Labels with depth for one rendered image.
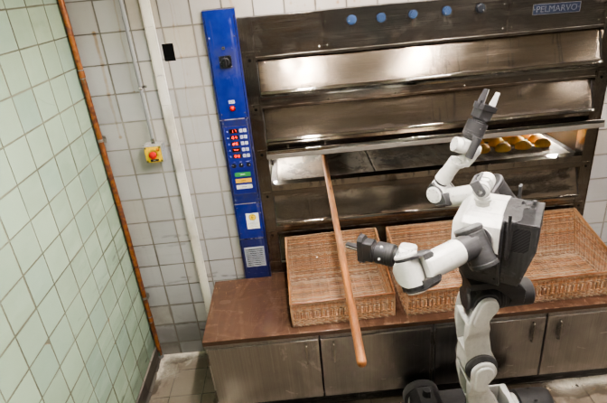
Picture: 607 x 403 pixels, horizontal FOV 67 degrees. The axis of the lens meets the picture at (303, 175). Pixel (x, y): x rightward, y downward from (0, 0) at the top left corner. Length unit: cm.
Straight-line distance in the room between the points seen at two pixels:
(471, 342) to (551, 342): 83
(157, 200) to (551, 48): 230
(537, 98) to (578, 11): 47
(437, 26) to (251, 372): 207
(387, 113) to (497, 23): 71
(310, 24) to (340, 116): 50
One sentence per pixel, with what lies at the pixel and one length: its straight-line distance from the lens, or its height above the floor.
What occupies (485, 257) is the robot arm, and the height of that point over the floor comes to 135.
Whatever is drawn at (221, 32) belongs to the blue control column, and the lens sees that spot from 238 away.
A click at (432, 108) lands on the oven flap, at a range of 260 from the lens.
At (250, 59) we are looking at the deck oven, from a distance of 242.
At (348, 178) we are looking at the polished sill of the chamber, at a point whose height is 118.
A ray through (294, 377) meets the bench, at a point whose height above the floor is 27.
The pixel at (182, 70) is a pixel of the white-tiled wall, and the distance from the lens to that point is 247.
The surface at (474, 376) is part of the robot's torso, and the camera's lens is 228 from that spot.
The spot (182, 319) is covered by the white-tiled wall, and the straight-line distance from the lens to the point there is 322.
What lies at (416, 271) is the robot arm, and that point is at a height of 137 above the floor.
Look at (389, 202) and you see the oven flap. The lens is 274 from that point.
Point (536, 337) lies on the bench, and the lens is 288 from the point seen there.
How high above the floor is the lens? 227
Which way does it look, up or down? 24 degrees down
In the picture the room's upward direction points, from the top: 5 degrees counter-clockwise
